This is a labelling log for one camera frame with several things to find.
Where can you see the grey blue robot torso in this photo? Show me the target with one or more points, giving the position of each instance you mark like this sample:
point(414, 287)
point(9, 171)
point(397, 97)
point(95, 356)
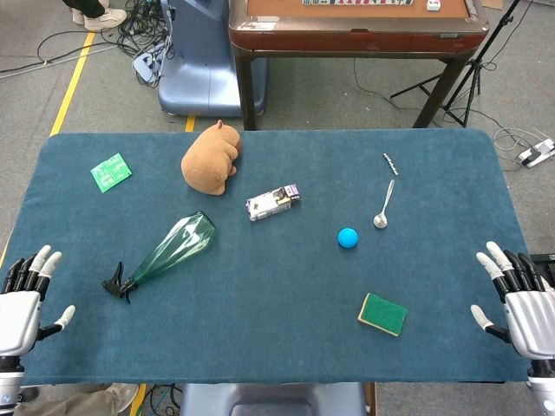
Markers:
point(273, 398)

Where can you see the black tripod stand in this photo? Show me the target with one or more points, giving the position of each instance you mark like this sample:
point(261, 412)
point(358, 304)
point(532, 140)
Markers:
point(477, 65)

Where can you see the white purple carton box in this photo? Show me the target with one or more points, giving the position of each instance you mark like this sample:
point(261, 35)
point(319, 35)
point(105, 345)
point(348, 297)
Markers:
point(271, 203)

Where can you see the green yellow sponge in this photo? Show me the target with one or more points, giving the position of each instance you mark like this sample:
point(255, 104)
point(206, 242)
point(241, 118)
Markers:
point(383, 314)

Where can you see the brown plush capybara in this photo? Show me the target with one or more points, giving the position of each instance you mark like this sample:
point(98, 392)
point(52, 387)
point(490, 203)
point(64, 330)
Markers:
point(208, 160)

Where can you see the green circuit board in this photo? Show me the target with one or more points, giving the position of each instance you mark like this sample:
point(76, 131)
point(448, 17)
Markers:
point(111, 172)

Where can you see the brown mahjong table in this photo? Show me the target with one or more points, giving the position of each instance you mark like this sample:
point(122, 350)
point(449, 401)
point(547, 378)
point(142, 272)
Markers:
point(355, 37)

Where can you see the metal spoon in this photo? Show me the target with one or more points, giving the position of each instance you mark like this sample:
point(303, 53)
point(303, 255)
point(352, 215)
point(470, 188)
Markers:
point(380, 221)

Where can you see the row of mahjong tiles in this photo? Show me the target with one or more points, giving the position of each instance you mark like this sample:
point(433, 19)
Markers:
point(355, 2)

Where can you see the white sneaker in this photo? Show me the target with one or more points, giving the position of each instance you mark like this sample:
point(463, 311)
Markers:
point(123, 394)
point(106, 19)

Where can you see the blue table cloth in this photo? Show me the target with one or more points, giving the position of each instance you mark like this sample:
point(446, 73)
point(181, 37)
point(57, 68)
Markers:
point(282, 277)

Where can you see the white power strip with plugs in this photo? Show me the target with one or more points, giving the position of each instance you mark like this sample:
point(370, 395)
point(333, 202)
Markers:
point(145, 63)

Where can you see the blue ball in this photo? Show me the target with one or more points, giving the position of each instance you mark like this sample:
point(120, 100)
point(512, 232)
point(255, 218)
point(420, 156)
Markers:
point(348, 238)

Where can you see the black box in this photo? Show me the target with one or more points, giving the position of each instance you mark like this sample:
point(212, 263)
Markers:
point(544, 262)

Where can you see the white mahjong tile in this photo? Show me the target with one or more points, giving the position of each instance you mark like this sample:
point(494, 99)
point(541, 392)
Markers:
point(433, 4)

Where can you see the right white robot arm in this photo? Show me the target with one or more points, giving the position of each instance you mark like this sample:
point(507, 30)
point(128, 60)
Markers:
point(544, 385)

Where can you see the yellow floor tape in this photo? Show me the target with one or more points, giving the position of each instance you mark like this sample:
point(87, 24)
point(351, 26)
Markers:
point(71, 84)

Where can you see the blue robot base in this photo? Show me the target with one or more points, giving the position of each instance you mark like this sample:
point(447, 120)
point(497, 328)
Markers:
point(199, 65)

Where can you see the green spray bottle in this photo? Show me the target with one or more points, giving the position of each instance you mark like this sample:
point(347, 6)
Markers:
point(182, 242)

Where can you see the khaki trouser leg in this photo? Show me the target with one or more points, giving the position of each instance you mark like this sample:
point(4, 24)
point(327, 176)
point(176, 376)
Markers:
point(69, 403)

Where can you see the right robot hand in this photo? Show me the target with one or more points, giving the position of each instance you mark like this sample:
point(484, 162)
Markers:
point(535, 320)

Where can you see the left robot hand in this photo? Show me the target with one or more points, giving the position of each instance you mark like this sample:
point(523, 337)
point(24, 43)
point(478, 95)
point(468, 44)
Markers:
point(17, 316)

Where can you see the black trouser leg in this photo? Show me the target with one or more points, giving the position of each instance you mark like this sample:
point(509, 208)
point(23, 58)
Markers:
point(84, 6)

